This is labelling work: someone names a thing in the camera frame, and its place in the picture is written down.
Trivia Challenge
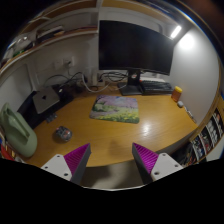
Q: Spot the black keyboard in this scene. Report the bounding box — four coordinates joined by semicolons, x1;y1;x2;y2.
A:
139;79;174;95

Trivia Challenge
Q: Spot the orange bottle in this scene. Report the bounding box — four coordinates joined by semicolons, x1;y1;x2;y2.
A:
171;86;184;103

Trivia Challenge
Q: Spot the white cable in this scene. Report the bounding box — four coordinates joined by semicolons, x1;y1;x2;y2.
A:
80;74;111;93

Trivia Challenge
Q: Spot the black computer monitor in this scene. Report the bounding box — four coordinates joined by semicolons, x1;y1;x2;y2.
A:
98;19;175;97

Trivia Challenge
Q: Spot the silver mini computer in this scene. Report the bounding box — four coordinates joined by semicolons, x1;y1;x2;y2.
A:
32;86;61;115

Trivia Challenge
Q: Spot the small dark card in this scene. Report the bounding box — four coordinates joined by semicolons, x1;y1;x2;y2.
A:
44;113;58;124

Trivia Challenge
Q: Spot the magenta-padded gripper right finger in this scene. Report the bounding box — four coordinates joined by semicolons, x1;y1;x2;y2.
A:
131;142;184;185

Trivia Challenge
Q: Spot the bright lamp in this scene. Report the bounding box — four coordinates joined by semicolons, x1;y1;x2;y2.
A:
169;24;183;40

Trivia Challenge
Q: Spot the green watering can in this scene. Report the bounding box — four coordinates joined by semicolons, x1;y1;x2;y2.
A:
0;102;38;158

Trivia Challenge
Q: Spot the wooden wall shelf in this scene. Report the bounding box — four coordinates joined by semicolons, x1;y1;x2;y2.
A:
0;0;188;69

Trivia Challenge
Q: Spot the floral print mouse pad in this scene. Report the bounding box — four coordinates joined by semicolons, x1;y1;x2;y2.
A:
89;94;141;125

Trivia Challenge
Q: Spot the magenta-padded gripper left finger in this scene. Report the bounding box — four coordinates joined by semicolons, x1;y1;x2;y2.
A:
40;143;92;186

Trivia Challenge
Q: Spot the white power strip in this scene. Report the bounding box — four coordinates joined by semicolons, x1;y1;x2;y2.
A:
88;71;106;88

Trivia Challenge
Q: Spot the shelf unit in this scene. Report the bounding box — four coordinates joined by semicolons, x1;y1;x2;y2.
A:
173;99;224;166

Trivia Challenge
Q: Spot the white wall socket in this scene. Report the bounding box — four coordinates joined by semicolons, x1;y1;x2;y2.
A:
53;56;76;70

